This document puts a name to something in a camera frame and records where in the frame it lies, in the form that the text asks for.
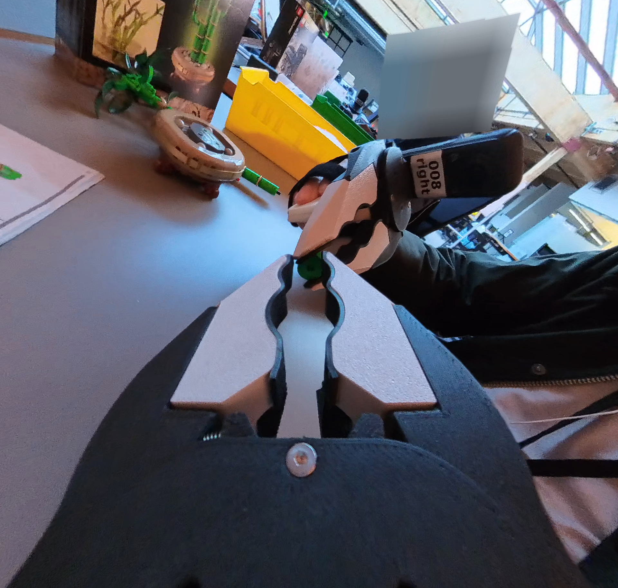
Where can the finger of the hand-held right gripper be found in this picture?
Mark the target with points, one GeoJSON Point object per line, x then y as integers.
{"type": "Point", "coordinates": [333, 211]}
{"type": "Point", "coordinates": [381, 245]}

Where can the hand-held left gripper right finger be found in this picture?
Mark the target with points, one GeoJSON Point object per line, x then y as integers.
{"type": "Point", "coordinates": [381, 356]}

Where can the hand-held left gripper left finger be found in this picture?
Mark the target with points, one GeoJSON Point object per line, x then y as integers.
{"type": "Point", "coordinates": [231, 356]}

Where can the green brick bamboo stalk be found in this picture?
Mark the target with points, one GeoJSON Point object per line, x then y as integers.
{"type": "Point", "coordinates": [309, 269]}

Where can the green hooked stalk piece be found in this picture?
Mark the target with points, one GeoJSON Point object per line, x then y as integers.
{"type": "Point", "coordinates": [258, 179]}

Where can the person's right forearm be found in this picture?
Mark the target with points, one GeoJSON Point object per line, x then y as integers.
{"type": "Point", "coordinates": [483, 289]}

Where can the grey desk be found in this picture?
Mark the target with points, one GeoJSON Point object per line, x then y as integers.
{"type": "Point", "coordinates": [120, 269]}

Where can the person's right hand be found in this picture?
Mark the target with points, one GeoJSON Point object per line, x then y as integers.
{"type": "Point", "coordinates": [311, 192]}

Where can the green plastic bin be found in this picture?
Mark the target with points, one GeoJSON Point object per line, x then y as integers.
{"type": "Point", "coordinates": [343, 117]}

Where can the yellow plastic bin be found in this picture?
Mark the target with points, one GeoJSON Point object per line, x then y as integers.
{"type": "Point", "coordinates": [260, 143]}
{"type": "Point", "coordinates": [260, 108]}
{"type": "Point", "coordinates": [260, 91]}
{"type": "Point", "coordinates": [260, 125]}

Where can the tan brick flower pot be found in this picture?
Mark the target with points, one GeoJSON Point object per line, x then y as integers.
{"type": "Point", "coordinates": [198, 149]}

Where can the black building set box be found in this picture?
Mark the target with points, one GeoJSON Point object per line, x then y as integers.
{"type": "Point", "coordinates": [299, 38]}

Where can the person's body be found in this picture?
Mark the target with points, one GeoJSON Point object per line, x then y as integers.
{"type": "Point", "coordinates": [555, 429]}

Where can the green toy bamboo leaves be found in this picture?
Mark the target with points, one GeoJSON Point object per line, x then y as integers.
{"type": "Point", "coordinates": [130, 86]}

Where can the open instruction booklet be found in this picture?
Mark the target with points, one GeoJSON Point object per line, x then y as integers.
{"type": "Point", "coordinates": [38, 178]}

